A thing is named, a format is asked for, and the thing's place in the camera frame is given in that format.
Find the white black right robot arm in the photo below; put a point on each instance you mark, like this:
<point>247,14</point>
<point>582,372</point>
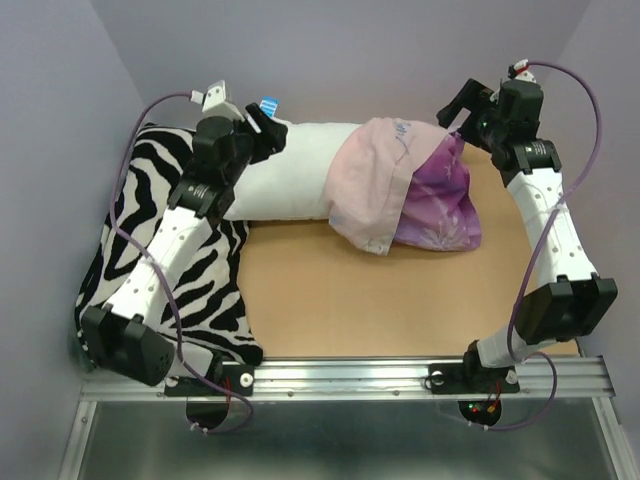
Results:
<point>571,297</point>

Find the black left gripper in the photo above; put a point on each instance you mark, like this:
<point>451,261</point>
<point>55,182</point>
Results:
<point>273,133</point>

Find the aluminium front mounting rail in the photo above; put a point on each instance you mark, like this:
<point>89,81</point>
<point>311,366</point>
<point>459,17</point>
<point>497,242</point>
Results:
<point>421,378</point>

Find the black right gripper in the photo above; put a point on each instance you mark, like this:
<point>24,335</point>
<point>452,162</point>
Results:
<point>470,97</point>

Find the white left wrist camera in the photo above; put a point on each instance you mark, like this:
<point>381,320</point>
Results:
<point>216,101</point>

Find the pink printed pillowcase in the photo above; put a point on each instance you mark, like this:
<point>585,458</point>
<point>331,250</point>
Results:
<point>402,181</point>

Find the zebra striped pillow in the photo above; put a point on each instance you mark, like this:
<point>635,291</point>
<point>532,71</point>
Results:
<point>212,310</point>

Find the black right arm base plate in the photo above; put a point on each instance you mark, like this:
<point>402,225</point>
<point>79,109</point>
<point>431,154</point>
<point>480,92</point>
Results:
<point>454,378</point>

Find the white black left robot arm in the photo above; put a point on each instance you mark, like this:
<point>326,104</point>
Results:
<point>123,335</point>

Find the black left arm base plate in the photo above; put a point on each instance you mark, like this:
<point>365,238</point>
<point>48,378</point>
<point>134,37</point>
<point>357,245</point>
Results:
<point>238,378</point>

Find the white pillow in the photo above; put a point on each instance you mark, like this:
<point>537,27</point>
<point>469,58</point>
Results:
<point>289,185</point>

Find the blue white pillow label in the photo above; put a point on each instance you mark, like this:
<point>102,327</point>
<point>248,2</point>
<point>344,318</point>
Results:
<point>269,106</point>

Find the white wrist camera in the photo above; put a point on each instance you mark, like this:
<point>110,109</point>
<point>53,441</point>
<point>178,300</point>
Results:
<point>520,71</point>
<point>216,101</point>

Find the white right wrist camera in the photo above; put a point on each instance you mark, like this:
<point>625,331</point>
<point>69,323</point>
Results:
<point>520,71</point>

